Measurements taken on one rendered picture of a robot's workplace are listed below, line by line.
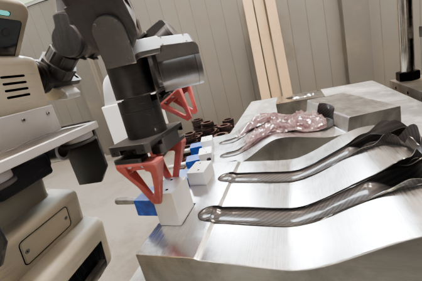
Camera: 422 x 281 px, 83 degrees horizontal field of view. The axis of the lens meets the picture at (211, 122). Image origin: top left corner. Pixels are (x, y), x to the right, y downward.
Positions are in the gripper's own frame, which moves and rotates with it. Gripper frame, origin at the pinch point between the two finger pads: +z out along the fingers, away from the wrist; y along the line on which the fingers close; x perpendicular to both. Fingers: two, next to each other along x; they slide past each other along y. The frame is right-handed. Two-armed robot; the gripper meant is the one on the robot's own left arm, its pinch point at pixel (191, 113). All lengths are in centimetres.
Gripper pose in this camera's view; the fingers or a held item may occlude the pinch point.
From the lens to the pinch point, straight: 60.8
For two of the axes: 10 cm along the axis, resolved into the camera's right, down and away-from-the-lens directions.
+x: -7.6, 5.8, 2.9
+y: 1.6, -2.7, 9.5
